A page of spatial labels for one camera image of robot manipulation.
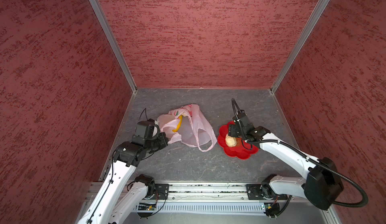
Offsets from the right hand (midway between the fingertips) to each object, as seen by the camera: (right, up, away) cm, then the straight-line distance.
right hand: (232, 131), depth 85 cm
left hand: (-35, -3, -13) cm, 37 cm away
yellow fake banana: (-33, +3, +12) cm, 35 cm away
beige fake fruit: (-1, -6, +1) cm, 6 cm away
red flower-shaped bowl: (+1, -6, -14) cm, 16 cm away
